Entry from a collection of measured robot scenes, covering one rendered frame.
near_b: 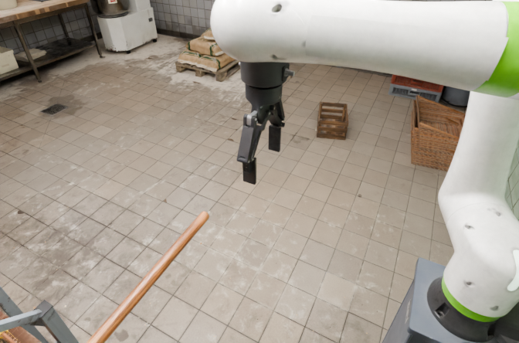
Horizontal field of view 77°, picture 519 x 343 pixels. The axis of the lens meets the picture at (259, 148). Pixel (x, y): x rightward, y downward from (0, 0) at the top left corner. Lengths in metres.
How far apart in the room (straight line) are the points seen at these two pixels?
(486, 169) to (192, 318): 1.80
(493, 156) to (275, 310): 1.67
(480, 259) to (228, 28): 0.60
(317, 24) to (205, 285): 2.01
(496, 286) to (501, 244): 0.08
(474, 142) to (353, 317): 1.63
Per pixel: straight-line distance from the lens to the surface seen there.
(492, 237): 0.77
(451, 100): 4.64
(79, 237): 2.80
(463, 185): 0.83
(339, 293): 2.29
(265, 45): 0.45
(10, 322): 1.24
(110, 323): 0.88
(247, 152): 0.64
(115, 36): 5.93
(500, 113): 0.73
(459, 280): 0.82
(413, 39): 0.45
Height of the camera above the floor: 1.94
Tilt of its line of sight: 36 degrees down
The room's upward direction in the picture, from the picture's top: straight up
